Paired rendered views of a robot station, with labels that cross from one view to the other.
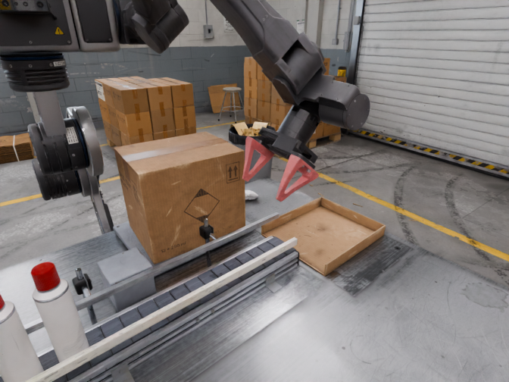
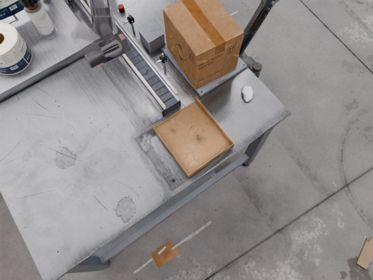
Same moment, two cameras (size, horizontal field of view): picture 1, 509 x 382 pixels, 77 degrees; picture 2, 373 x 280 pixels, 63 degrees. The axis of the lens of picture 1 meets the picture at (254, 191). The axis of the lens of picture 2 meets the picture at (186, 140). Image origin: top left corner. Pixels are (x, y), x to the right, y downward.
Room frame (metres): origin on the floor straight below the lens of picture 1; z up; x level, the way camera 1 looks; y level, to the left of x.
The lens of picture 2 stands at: (0.90, -0.77, 2.17)
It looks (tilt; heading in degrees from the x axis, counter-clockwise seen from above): 68 degrees down; 97
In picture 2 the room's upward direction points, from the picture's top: 2 degrees counter-clockwise
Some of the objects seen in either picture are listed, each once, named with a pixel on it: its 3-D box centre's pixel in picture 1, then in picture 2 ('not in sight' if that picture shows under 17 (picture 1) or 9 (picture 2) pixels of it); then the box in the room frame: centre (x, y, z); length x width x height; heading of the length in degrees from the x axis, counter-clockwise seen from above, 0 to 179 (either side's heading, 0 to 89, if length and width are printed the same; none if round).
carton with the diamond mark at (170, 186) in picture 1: (182, 190); (201, 40); (0.87, 0.22, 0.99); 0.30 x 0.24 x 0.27; 125
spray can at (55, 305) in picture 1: (60, 314); (108, 17); (0.40, 0.33, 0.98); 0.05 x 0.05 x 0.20
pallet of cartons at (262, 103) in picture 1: (294, 101); not in sight; (4.47, -0.54, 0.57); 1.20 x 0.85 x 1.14; 128
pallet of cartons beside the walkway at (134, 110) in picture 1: (146, 117); not in sight; (4.07, 1.38, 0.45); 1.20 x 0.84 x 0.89; 37
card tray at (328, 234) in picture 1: (323, 230); (192, 135); (0.86, -0.22, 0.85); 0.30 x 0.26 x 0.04; 130
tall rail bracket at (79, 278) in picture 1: (91, 305); (129, 27); (0.49, 0.34, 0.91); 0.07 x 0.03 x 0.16; 40
